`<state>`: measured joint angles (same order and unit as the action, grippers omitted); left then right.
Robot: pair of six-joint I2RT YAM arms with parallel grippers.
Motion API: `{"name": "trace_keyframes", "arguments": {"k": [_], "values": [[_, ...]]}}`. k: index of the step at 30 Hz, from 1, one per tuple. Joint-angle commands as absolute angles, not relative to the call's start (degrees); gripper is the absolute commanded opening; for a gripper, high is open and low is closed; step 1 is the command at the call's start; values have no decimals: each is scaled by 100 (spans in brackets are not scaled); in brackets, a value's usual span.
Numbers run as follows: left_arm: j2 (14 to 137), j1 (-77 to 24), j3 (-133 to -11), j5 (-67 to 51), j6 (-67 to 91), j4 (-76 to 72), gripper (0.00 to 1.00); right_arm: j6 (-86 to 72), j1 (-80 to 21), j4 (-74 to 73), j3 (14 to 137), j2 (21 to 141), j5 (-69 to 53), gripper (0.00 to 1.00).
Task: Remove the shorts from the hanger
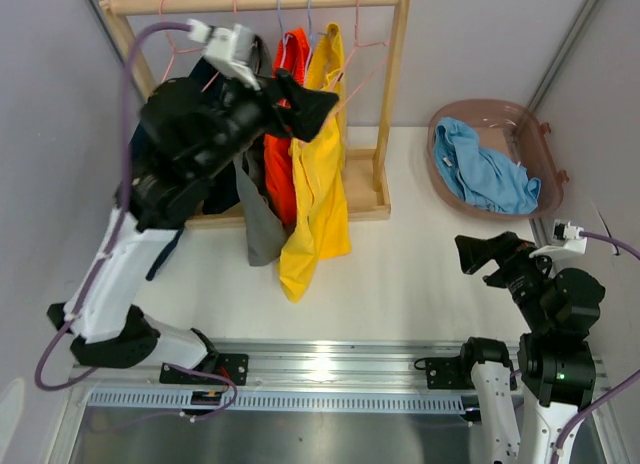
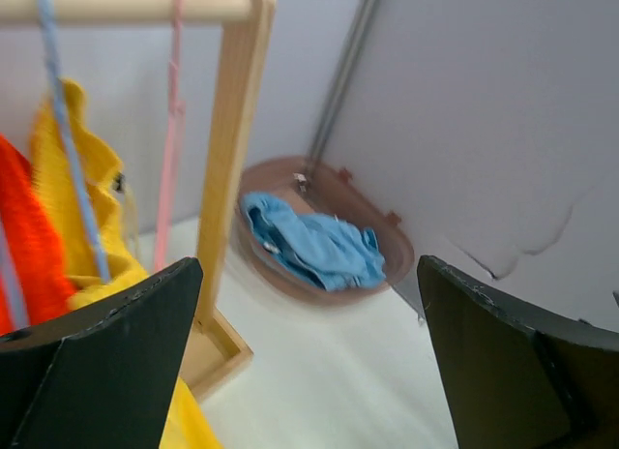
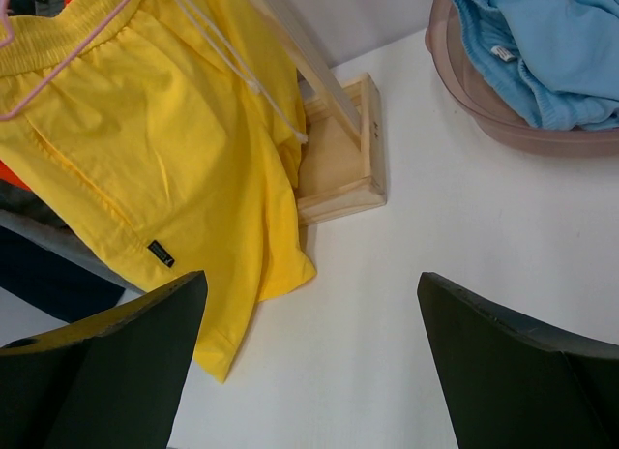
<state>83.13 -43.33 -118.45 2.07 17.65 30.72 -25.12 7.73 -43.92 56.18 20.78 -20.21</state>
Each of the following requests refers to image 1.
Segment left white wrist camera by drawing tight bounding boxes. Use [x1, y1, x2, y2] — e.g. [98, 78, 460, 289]
[187, 19, 260, 90]

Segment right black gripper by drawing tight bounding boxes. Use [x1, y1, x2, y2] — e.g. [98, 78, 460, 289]
[455, 229, 560, 330]

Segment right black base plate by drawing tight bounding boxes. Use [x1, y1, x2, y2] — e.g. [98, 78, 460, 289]
[413, 356, 474, 391]

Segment yellow shorts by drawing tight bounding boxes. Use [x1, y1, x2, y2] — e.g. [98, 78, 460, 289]
[276, 23, 351, 302]

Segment orange shorts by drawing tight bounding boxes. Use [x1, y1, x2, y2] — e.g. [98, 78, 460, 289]
[263, 28, 311, 227]

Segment slotted grey cable duct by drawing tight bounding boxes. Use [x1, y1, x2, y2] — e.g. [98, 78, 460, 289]
[88, 388, 465, 415]

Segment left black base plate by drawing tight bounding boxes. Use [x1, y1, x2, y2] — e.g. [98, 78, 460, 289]
[159, 353, 249, 386]

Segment light blue shorts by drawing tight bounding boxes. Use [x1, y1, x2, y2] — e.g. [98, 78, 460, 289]
[433, 117, 541, 215]

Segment navy blue shorts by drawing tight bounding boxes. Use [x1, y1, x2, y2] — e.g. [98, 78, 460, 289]
[129, 58, 240, 282]

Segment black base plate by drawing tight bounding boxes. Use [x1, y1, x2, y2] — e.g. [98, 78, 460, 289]
[159, 353, 249, 386]
[413, 356, 474, 391]

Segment grey shorts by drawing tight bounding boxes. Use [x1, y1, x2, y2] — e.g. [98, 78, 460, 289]
[233, 36, 286, 267]

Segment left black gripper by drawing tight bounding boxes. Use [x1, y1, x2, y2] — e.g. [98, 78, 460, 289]
[195, 60, 338, 180]

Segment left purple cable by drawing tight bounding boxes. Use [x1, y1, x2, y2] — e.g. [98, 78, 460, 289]
[33, 21, 201, 393]

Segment wooden clothes rack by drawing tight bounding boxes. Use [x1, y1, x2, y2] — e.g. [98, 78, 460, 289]
[98, 0, 410, 222]

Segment aluminium mounting rail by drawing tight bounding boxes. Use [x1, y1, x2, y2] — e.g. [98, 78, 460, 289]
[65, 339, 613, 397]

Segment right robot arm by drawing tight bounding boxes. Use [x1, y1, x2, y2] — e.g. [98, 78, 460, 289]
[455, 224, 605, 463]

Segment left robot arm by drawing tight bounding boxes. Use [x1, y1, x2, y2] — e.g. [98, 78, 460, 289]
[48, 70, 339, 384]

